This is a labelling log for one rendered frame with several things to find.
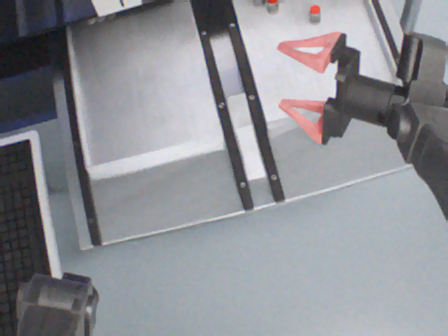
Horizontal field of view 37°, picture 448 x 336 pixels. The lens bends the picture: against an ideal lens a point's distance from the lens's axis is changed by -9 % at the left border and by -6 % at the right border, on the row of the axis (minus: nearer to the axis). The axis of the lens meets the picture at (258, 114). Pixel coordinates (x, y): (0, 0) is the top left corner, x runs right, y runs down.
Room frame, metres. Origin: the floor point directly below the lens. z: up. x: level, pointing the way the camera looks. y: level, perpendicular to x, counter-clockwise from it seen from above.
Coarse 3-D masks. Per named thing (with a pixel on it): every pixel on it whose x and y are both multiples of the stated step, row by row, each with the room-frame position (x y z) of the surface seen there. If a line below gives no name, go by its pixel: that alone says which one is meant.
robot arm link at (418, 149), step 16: (416, 112) 0.27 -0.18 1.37; (432, 112) 0.28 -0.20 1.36; (416, 128) 0.25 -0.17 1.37; (432, 128) 0.25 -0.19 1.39; (400, 144) 0.25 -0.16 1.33; (416, 144) 0.24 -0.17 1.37; (432, 144) 0.23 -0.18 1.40; (416, 160) 0.22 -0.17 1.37; (432, 160) 0.21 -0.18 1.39; (432, 176) 0.19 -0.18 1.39; (432, 192) 0.18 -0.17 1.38
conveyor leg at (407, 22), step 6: (408, 0) 0.95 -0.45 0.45; (414, 0) 0.93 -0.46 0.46; (420, 0) 0.93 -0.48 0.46; (408, 6) 0.94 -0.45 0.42; (414, 6) 0.93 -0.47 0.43; (420, 6) 0.94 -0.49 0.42; (402, 12) 0.96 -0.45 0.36; (408, 12) 0.94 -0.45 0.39; (414, 12) 0.93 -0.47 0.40; (402, 18) 0.95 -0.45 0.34; (408, 18) 0.94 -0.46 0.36; (414, 18) 0.93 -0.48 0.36; (402, 24) 0.95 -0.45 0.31; (408, 24) 0.93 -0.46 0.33; (414, 24) 0.94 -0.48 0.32; (402, 30) 0.94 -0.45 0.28; (408, 30) 0.93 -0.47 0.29
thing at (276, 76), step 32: (288, 0) 0.72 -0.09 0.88; (320, 0) 0.72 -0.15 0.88; (352, 0) 0.71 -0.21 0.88; (256, 32) 0.66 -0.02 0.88; (288, 32) 0.65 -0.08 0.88; (320, 32) 0.64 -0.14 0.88; (352, 32) 0.64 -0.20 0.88; (256, 64) 0.59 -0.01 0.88; (288, 64) 0.58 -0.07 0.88; (384, 64) 0.56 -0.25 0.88; (288, 96) 0.52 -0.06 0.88; (320, 96) 0.51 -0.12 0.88
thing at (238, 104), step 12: (228, 96) 0.51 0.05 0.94; (240, 96) 0.51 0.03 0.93; (240, 108) 0.49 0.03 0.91; (240, 120) 0.48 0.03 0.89; (240, 132) 0.46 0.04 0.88; (252, 132) 0.46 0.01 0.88; (240, 144) 0.44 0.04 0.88; (252, 144) 0.44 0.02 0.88; (252, 156) 0.41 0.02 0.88; (252, 168) 0.39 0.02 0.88
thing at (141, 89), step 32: (160, 0) 0.77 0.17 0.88; (96, 32) 0.71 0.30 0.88; (128, 32) 0.70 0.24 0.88; (160, 32) 0.69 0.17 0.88; (192, 32) 0.68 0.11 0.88; (96, 64) 0.64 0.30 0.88; (128, 64) 0.63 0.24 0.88; (160, 64) 0.62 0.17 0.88; (192, 64) 0.61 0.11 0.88; (96, 96) 0.57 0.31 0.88; (128, 96) 0.56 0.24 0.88; (160, 96) 0.55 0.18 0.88; (192, 96) 0.54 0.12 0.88; (96, 128) 0.51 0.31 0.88; (128, 128) 0.50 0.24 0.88; (160, 128) 0.49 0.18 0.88; (192, 128) 0.48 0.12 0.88; (96, 160) 0.44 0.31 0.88; (128, 160) 0.43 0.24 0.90
